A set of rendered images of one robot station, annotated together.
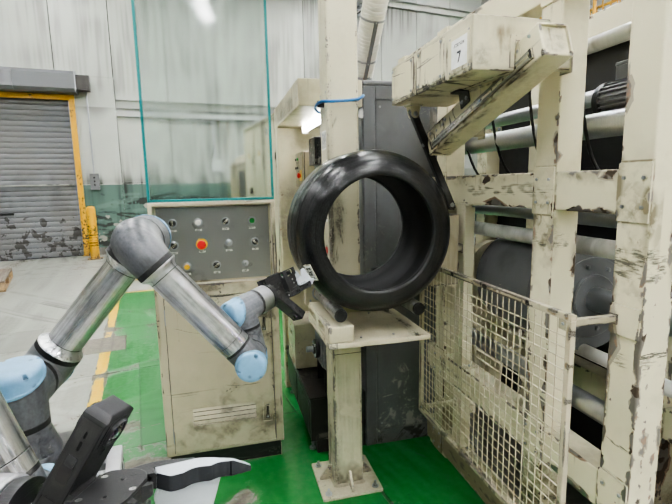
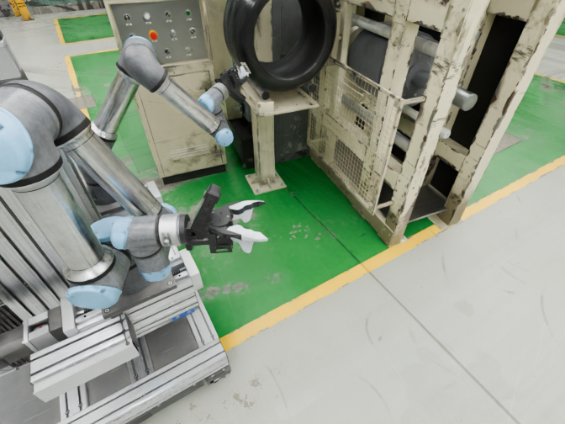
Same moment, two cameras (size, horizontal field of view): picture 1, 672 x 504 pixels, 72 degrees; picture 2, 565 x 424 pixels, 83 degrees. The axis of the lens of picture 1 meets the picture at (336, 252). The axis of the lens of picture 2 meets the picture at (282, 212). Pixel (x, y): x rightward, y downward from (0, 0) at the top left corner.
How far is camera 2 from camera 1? 0.33 m
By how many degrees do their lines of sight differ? 34
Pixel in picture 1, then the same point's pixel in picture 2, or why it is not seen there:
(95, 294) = (118, 98)
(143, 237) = (147, 62)
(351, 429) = (268, 157)
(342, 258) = (261, 48)
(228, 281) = (178, 64)
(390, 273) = (293, 60)
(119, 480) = (219, 213)
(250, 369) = (224, 140)
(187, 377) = (162, 131)
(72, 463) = (207, 210)
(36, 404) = not seen: hidden behind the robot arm
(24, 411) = not seen: hidden behind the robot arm
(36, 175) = not seen: outside the picture
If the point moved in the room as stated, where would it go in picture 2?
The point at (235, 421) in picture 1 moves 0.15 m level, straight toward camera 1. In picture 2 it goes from (197, 156) to (200, 165)
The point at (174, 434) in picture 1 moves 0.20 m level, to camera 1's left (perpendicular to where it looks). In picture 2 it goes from (161, 165) to (134, 167)
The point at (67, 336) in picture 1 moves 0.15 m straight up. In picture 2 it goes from (108, 124) to (92, 87)
